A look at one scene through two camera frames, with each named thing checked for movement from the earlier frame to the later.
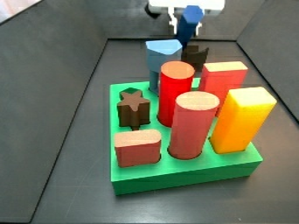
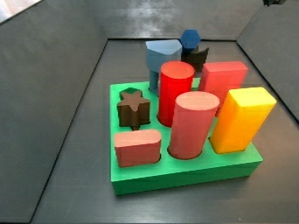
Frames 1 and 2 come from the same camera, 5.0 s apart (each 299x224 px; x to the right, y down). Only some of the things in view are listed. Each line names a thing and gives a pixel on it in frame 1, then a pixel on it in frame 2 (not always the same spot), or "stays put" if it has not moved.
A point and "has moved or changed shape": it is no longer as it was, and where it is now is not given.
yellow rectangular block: [248, 108] stays put
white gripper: [208, 4] -> [272, 2]
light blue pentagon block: [162, 52] stays put
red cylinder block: [176, 83] stays put
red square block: [222, 76] stays put
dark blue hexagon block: [188, 24] has moved or changed shape
